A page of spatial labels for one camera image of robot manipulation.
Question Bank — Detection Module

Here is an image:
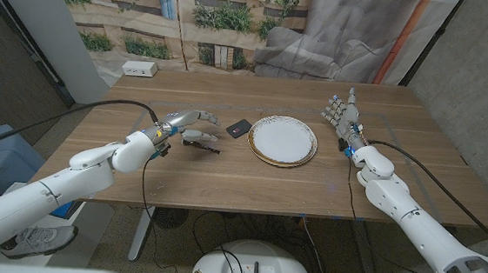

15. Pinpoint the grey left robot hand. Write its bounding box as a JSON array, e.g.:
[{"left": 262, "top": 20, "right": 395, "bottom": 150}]
[{"left": 140, "top": 105, "right": 222, "bottom": 162}]

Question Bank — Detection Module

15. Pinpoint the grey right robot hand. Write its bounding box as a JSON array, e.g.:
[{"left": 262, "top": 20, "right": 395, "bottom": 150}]
[{"left": 317, "top": 83, "right": 373, "bottom": 158}]

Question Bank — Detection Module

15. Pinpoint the black makeup brush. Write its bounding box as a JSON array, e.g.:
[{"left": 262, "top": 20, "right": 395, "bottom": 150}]
[{"left": 181, "top": 138, "right": 224, "bottom": 156}]

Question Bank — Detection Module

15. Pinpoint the white gold-rimmed paper plate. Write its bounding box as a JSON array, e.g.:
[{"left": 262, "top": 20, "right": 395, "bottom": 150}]
[{"left": 245, "top": 113, "right": 320, "bottom": 171}]

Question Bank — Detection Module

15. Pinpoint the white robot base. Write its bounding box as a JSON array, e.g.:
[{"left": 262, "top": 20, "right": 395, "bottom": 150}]
[{"left": 189, "top": 236, "right": 318, "bottom": 273}]

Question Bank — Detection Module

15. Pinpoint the black card holder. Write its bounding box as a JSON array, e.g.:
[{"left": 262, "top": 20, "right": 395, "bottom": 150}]
[{"left": 224, "top": 117, "right": 254, "bottom": 141}]

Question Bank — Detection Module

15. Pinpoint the white power strip box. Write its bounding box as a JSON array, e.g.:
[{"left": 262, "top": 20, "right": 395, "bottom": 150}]
[{"left": 121, "top": 59, "right": 159, "bottom": 79}]

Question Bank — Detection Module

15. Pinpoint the black round fan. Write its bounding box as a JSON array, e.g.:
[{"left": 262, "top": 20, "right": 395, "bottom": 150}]
[{"left": 152, "top": 206, "right": 191, "bottom": 231}]

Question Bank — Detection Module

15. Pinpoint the black backdrop stand pole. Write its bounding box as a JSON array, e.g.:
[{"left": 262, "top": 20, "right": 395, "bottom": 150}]
[{"left": 399, "top": 0, "right": 466, "bottom": 90}]

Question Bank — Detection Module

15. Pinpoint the printed fabric backdrop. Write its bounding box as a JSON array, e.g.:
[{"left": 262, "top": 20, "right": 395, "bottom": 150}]
[{"left": 38, "top": 0, "right": 464, "bottom": 115}]

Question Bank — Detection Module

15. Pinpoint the white table leg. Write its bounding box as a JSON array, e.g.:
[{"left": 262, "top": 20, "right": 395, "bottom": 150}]
[{"left": 127, "top": 204, "right": 157, "bottom": 263}]

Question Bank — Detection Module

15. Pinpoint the grey table leg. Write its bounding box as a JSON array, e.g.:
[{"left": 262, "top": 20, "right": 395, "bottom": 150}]
[{"left": 349, "top": 218, "right": 380, "bottom": 273}]

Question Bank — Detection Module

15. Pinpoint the blue floor item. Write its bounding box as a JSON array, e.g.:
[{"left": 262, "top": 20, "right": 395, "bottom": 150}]
[{"left": 48, "top": 198, "right": 77, "bottom": 221}]

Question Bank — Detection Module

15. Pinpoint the grey sneaker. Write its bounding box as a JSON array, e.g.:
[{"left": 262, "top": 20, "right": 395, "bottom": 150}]
[{"left": 0, "top": 219, "right": 80, "bottom": 265}]

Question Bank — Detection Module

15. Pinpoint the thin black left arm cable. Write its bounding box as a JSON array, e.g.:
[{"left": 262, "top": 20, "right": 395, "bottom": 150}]
[{"left": 133, "top": 158, "right": 193, "bottom": 273}]

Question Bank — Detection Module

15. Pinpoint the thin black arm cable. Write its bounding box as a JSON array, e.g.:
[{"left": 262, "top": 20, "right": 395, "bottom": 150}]
[
  {"left": 133, "top": 158, "right": 193, "bottom": 273},
  {"left": 339, "top": 156, "right": 488, "bottom": 273}
]

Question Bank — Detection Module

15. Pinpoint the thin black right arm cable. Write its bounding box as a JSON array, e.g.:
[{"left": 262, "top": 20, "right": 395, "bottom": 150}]
[{"left": 339, "top": 156, "right": 488, "bottom": 273}]

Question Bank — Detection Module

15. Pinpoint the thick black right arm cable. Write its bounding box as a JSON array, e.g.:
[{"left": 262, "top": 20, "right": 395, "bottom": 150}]
[{"left": 359, "top": 138, "right": 488, "bottom": 256}]

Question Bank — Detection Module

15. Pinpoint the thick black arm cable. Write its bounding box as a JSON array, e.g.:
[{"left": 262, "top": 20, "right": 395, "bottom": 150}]
[
  {"left": 0, "top": 90, "right": 161, "bottom": 170},
  {"left": 359, "top": 138, "right": 488, "bottom": 256}
]

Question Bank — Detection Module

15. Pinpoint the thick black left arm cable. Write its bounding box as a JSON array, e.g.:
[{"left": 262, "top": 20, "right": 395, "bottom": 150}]
[{"left": 0, "top": 90, "right": 161, "bottom": 170}]

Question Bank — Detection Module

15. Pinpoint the white floor cable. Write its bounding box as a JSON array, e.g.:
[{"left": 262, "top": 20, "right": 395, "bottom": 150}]
[{"left": 297, "top": 217, "right": 354, "bottom": 273}]

